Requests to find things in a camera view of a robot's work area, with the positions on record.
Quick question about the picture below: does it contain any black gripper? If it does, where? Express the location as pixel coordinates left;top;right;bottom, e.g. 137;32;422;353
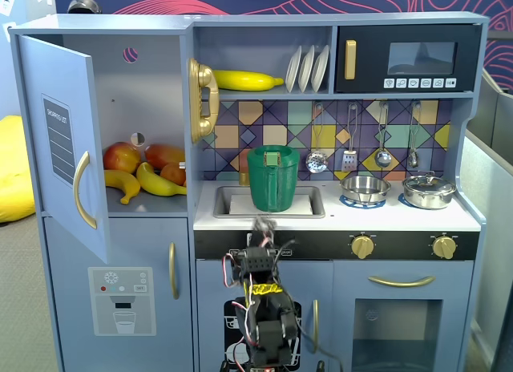
246;230;279;251

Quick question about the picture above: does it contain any light blue wooden toy kitchen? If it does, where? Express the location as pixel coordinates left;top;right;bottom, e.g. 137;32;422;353
8;11;491;372

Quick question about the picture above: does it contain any black cable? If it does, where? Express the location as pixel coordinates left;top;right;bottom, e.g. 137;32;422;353
298;327;346;372

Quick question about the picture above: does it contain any steel pot with lid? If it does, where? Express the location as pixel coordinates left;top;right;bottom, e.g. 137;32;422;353
402;171;458;210

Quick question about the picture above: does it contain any gold toy telephone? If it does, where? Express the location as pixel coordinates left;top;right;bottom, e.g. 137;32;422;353
188;58;221;145

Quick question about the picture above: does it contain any red yellow toy apple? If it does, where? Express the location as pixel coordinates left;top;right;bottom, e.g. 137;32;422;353
103;141;143;175

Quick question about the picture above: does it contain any gold stove knob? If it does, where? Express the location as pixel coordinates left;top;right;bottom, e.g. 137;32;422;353
350;234;377;261
431;235;458;261

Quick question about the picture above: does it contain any open steel pan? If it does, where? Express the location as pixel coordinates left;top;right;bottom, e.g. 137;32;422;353
339;175;392;205

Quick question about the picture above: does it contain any black microwave door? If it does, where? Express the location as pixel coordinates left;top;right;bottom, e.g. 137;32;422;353
334;24;484;94

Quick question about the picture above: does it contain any cabinet door with shopping list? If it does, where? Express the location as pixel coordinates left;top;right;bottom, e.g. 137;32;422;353
18;34;111;265

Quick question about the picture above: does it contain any hanging spoon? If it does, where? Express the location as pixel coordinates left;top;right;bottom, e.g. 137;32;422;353
407;102;422;169

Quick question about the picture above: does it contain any grey partition panel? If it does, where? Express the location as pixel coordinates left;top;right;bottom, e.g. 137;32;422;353
466;68;513;156

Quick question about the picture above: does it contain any steel toy spatula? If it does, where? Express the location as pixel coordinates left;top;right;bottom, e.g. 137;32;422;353
341;103;359;174

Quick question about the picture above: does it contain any yellow toy banana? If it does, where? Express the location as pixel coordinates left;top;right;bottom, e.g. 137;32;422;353
135;161;188;198
103;169;142;206
211;68;285;93

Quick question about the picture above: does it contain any green plastic pitcher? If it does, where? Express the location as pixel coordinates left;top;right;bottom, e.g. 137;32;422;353
246;144;301;213

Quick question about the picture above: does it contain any steel slotted spoon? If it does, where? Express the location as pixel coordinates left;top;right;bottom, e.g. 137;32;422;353
305;103;329;175

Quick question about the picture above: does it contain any dishwasher door with dish print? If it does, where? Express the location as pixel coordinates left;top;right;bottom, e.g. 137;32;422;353
196;259;335;372

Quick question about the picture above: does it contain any cabinet door with ice dispenser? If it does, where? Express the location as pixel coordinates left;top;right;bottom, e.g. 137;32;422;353
42;216;195;372

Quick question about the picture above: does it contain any oven door with window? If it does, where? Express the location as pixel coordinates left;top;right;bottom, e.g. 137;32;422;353
332;260;475;372

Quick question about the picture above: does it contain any yellow beanbag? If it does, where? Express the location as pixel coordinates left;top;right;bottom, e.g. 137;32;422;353
0;115;38;225

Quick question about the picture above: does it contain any steel toy ladle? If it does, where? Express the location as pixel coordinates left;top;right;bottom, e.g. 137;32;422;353
374;102;393;169

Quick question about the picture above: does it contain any white toy plate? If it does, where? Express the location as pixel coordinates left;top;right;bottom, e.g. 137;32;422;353
311;45;330;94
298;45;317;94
285;45;303;94

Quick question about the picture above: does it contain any toy orange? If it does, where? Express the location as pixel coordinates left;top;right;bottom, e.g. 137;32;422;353
160;162;188;188

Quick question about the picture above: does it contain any black round dome object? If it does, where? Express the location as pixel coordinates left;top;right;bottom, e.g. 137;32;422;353
67;0;99;15

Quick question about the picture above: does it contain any light grey desk partition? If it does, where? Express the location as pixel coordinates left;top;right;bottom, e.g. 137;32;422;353
456;130;513;351

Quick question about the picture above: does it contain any red orange toy mango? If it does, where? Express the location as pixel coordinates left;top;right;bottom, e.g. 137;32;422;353
143;144;187;171

